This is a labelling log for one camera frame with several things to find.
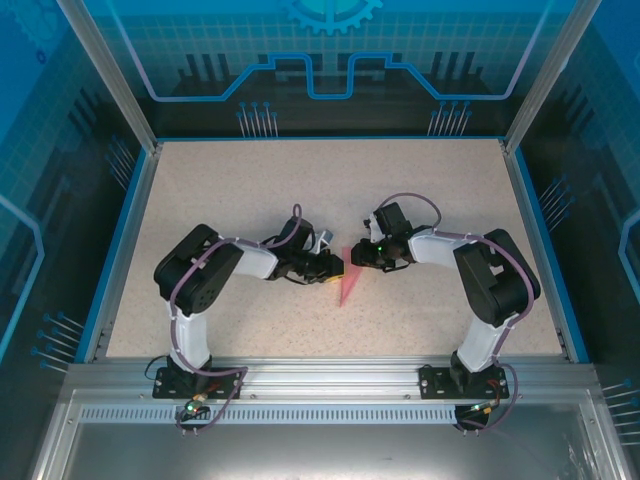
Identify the grey metal panel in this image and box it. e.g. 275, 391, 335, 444
29, 389, 631, 480

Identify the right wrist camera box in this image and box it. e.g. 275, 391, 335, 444
362, 212, 384, 240

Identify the long aluminium mounting rail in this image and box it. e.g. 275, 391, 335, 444
64, 355, 599, 401

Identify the slotted grey cable duct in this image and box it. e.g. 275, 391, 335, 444
78, 405, 460, 425

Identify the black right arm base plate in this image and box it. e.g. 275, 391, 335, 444
418, 363, 512, 400

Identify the aluminium side rail blue trim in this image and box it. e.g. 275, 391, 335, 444
74, 142, 162, 365
499, 139, 592, 365

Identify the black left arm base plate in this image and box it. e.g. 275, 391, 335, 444
152, 366, 245, 400

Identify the aluminium enclosure post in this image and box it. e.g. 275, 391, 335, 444
502, 0, 605, 154
55, 0, 164, 154

